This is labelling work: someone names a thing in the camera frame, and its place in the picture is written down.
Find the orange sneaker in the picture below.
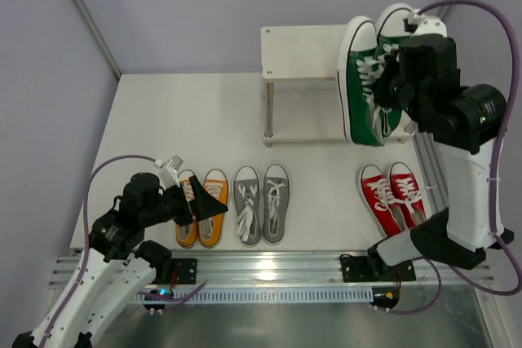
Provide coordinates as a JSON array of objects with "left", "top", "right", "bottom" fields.
[
  {"left": 197, "top": 168, "right": 230, "bottom": 249},
  {"left": 176, "top": 170, "right": 198, "bottom": 249}
]

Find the grey sneaker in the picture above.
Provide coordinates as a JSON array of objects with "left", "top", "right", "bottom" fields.
[
  {"left": 263, "top": 164, "right": 290, "bottom": 244},
  {"left": 232, "top": 166, "right": 261, "bottom": 247}
]

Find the green sneaker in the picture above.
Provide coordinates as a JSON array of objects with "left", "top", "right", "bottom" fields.
[
  {"left": 336, "top": 15, "right": 384, "bottom": 147},
  {"left": 376, "top": 3, "right": 413, "bottom": 138}
]

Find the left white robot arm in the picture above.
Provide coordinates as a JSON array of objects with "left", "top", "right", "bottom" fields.
[{"left": 13, "top": 173, "right": 228, "bottom": 347}]

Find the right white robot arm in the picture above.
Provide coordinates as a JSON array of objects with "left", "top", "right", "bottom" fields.
[{"left": 368, "top": 33, "right": 514, "bottom": 273}]

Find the white two-tier shoe shelf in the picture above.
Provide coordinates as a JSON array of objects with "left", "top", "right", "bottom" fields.
[{"left": 259, "top": 24, "right": 417, "bottom": 148}]

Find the right red sneaker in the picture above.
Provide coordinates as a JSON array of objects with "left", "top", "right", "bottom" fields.
[{"left": 388, "top": 162, "right": 427, "bottom": 229}]

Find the red sneaker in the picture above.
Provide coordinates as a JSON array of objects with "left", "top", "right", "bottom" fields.
[
  {"left": 388, "top": 162, "right": 427, "bottom": 229},
  {"left": 359, "top": 165, "right": 407, "bottom": 237}
]

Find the left red sneaker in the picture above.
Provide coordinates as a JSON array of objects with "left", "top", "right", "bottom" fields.
[{"left": 359, "top": 165, "right": 407, "bottom": 237}]

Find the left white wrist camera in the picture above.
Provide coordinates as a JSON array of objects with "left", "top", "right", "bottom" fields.
[{"left": 153, "top": 156, "right": 184, "bottom": 189}]

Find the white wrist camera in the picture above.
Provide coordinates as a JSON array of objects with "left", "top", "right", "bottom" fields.
[
  {"left": 153, "top": 156, "right": 184, "bottom": 189},
  {"left": 403, "top": 9, "right": 448, "bottom": 37}
]

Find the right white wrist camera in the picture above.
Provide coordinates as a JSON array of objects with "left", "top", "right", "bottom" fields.
[{"left": 403, "top": 9, "right": 448, "bottom": 37}]

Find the aluminium mounting rail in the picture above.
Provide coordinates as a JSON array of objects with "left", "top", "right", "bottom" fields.
[{"left": 48, "top": 249, "right": 494, "bottom": 289}]

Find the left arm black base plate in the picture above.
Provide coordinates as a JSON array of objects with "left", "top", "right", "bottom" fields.
[{"left": 167, "top": 258, "right": 197, "bottom": 285}]

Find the white slotted cable duct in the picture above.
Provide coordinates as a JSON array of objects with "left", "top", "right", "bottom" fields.
[{"left": 130, "top": 286, "right": 374, "bottom": 304}]

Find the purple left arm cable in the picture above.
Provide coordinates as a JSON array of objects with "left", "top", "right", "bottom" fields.
[{"left": 40, "top": 155, "right": 207, "bottom": 348}]

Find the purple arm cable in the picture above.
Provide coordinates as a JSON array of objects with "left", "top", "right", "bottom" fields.
[
  {"left": 40, "top": 155, "right": 207, "bottom": 348},
  {"left": 391, "top": 0, "right": 522, "bottom": 315}
]

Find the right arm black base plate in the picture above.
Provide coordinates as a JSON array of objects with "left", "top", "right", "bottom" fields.
[{"left": 339, "top": 253, "right": 416, "bottom": 283}]

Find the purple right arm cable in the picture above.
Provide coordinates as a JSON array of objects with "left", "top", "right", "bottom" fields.
[{"left": 391, "top": 0, "right": 522, "bottom": 315}]

